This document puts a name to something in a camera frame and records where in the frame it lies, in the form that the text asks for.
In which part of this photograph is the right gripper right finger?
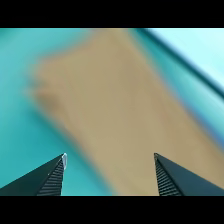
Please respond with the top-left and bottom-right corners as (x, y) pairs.
(153, 152), (224, 197)

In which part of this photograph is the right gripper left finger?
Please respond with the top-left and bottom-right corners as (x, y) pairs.
(0, 152), (68, 197)

